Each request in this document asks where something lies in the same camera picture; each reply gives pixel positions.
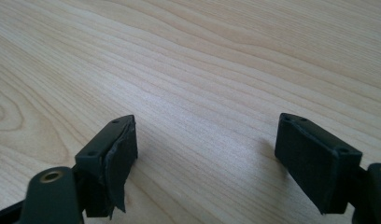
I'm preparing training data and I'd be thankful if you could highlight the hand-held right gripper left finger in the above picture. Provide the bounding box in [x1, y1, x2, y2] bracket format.
[74, 114, 139, 220]

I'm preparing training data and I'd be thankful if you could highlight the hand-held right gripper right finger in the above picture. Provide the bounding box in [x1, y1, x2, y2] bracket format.
[274, 112, 364, 216]

